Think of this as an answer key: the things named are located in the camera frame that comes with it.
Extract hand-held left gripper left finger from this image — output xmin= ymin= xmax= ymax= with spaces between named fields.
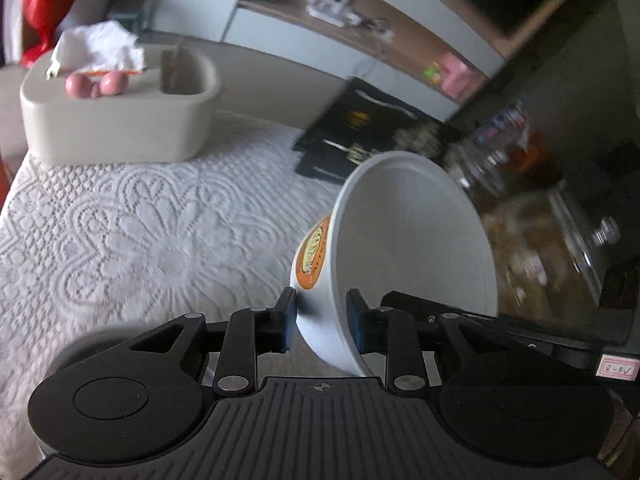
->
xmin=129 ymin=287 xmax=299 ymax=399

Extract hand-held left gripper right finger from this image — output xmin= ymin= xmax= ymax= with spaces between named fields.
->
xmin=346 ymin=289 xmax=526 ymax=401

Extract white bowl with orange print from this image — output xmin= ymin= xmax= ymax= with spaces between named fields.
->
xmin=290 ymin=151 xmax=499 ymax=378

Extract large glass jar of nuts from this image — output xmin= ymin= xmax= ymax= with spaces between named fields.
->
xmin=480 ymin=180 xmax=626 ymax=331

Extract white lace tablecloth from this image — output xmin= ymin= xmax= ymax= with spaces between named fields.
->
xmin=0 ymin=110 xmax=351 ymax=461

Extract small glass jar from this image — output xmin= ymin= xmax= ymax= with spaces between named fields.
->
xmin=442 ymin=130 xmax=566 ymax=202

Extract black snack box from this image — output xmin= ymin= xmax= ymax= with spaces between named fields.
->
xmin=292 ymin=76 xmax=466 ymax=186

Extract colourful packets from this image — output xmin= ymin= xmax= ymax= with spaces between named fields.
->
xmin=475 ymin=102 xmax=546 ymax=171

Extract beige tissue box organizer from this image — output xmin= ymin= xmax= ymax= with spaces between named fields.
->
xmin=20 ymin=50 xmax=221 ymax=166

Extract pink box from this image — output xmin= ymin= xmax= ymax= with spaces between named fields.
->
xmin=440 ymin=52 xmax=488 ymax=98

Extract white and wood TV cabinet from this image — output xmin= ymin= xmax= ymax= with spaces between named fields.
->
xmin=220 ymin=0 xmax=601 ymax=121

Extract pink egg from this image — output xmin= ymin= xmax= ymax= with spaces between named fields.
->
xmin=65 ymin=72 xmax=91 ymax=99
xmin=99 ymin=70 xmax=129 ymax=97

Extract white router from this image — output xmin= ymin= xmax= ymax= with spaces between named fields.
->
xmin=306 ymin=0 xmax=358 ymax=26

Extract white tissue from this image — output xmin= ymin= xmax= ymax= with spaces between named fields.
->
xmin=45 ymin=21 xmax=147 ymax=80

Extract red rocket-shaped bin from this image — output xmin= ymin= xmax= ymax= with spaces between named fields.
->
xmin=20 ymin=0 xmax=86 ymax=67

